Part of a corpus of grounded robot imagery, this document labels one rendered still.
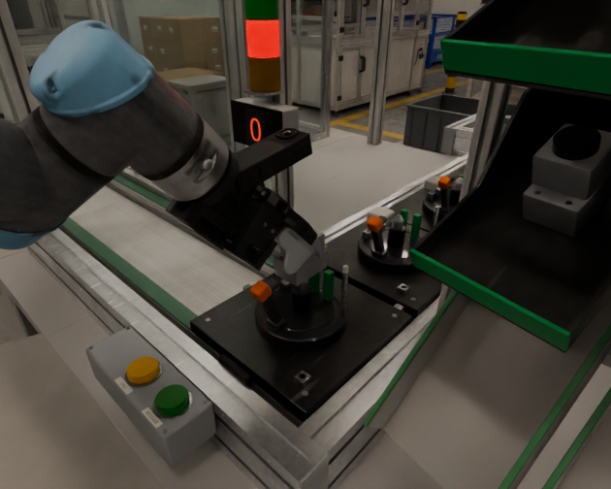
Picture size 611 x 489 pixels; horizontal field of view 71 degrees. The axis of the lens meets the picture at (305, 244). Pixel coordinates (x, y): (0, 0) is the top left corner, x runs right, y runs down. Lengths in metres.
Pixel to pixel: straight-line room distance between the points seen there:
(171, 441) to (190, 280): 0.37
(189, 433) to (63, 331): 0.41
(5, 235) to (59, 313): 0.56
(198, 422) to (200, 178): 0.31
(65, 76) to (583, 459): 0.51
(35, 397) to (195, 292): 0.29
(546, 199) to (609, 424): 0.21
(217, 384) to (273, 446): 0.12
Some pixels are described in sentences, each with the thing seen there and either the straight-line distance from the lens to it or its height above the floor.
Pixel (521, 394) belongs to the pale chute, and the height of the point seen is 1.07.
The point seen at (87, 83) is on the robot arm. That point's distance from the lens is 0.34.
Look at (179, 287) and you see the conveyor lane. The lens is 0.84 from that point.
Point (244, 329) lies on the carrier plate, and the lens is 0.64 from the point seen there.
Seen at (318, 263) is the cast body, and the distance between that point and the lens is 0.59.
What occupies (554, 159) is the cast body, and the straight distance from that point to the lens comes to 0.37.
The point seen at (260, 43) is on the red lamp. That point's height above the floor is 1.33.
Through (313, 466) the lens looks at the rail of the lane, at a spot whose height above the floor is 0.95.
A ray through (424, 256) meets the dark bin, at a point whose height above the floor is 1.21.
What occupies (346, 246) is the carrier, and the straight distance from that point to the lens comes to 0.83.
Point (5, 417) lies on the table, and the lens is 0.80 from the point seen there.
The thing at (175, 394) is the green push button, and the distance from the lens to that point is 0.57.
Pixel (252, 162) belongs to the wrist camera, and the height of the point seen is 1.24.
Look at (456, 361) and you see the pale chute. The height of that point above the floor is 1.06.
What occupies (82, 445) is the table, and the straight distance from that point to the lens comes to 0.72.
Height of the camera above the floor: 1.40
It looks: 31 degrees down
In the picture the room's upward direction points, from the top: straight up
